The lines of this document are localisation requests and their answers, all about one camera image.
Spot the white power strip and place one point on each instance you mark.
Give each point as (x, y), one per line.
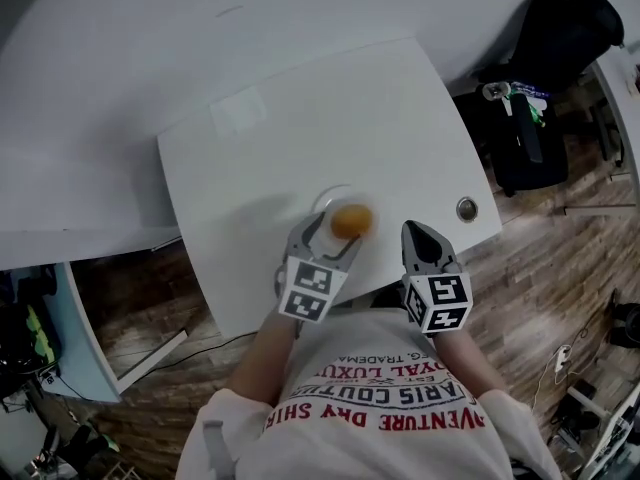
(562, 358)

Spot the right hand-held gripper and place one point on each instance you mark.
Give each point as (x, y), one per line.
(440, 298)

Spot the orange round fruit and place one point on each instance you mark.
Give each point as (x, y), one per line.
(351, 221)

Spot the round metal desk grommet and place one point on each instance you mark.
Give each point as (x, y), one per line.
(466, 209)

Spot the person's white printed shirt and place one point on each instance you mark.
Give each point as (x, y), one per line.
(380, 408)

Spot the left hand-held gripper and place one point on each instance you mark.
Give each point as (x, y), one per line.
(310, 288)

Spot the white floor bar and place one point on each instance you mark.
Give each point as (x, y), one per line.
(152, 360)

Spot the white round roll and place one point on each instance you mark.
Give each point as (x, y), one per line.
(495, 90)

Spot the person's left forearm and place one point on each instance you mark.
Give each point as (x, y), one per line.
(265, 363)

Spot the white plate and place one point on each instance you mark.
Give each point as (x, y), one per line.
(325, 238)

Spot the white desk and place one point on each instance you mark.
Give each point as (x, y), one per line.
(622, 103)

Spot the white side table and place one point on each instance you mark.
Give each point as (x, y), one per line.
(85, 333)

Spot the person's right forearm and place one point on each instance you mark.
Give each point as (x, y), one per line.
(470, 363)

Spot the black office chair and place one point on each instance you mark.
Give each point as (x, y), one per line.
(545, 68)

